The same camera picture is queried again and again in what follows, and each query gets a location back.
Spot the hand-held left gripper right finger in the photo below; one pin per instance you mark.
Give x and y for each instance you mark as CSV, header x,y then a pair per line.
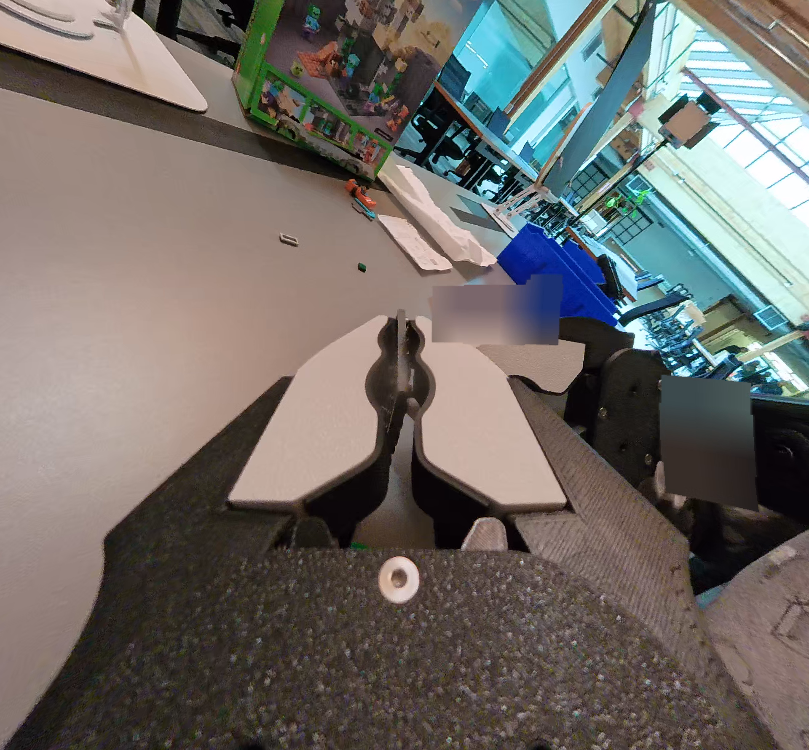
x,y
486,440

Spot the large dark grey lego plate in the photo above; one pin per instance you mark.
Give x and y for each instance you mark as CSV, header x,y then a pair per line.
x,y
401,352

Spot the white instruction sheet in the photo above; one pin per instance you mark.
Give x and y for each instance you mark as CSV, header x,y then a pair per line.
x,y
414,243

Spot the large window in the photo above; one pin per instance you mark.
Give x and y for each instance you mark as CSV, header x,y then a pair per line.
x,y
752,124

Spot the orange and teal lego assembly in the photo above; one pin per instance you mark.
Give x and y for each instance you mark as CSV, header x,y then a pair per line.
x,y
361,197

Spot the person's right forearm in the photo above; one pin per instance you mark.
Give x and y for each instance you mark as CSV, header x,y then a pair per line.
x,y
746,535

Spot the small light grey lego tile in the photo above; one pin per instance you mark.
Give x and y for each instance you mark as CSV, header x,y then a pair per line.
x,y
289,239

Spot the light panel on arm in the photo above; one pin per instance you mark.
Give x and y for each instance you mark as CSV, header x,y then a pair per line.
x,y
687,121

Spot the blue plastic storage bin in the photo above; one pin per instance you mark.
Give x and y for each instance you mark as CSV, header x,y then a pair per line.
x,y
537,257

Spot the brown-edged office desk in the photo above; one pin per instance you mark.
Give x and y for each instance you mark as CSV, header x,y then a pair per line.
x,y
486,137

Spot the black padded chair armrest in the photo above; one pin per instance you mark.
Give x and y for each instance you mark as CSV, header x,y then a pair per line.
x,y
657,306

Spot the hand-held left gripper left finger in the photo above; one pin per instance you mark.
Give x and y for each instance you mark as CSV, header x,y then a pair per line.
x,y
316,434

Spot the green plant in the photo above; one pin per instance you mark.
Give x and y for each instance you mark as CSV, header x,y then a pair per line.
x,y
627,200

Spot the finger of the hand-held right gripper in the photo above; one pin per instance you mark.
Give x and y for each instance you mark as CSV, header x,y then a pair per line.
x,y
543,364

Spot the white crumpled paper bag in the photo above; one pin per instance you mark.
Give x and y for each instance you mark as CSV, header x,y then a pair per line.
x,y
436,213

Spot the wood-rimmed panel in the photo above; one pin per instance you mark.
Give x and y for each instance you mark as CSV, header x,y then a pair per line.
x,y
607,93

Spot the colourful lego box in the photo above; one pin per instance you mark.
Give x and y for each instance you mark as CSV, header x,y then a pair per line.
x,y
354,49

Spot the white stand base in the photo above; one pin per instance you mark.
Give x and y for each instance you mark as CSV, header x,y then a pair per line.
x,y
95,49

